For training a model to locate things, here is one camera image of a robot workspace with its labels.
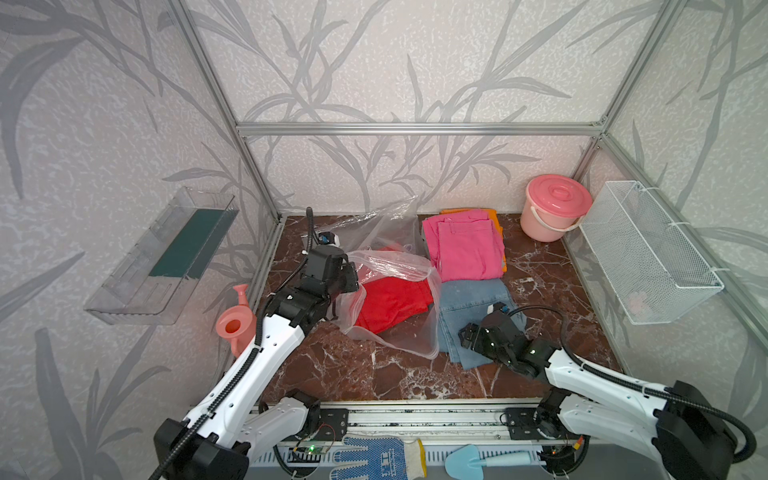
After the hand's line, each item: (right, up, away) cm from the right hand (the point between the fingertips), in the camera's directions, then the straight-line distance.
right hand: (465, 337), depth 85 cm
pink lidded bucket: (+32, +39, +14) cm, 53 cm away
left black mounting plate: (-35, -18, -12) cm, 41 cm away
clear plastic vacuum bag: (-23, +27, +7) cm, 37 cm away
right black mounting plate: (+13, -19, -10) cm, 25 cm away
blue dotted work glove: (-22, -23, -16) cm, 35 cm away
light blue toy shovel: (-4, -24, -17) cm, 29 cm away
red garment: (-21, +10, +4) cm, 24 cm away
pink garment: (+4, +26, +16) cm, 31 cm away
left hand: (-31, +21, -9) cm, 39 cm away
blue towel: (+2, +10, +4) cm, 10 cm away
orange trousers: (+16, +38, +30) cm, 51 cm away
